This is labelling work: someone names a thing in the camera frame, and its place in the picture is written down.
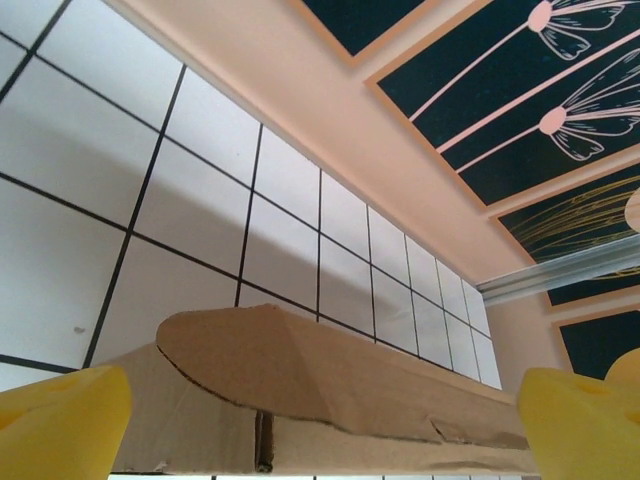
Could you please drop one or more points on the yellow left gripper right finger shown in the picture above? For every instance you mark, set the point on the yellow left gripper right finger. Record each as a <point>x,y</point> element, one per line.
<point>575,430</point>

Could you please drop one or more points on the brown cardboard box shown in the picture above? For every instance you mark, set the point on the brown cardboard box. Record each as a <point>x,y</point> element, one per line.
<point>300,360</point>

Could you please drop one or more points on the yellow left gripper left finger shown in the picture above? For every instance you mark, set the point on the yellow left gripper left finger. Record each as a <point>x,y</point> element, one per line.
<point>60,430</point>

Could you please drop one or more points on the aluminium corner post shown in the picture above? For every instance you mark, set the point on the aluminium corner post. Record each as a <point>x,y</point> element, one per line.
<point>560,275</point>

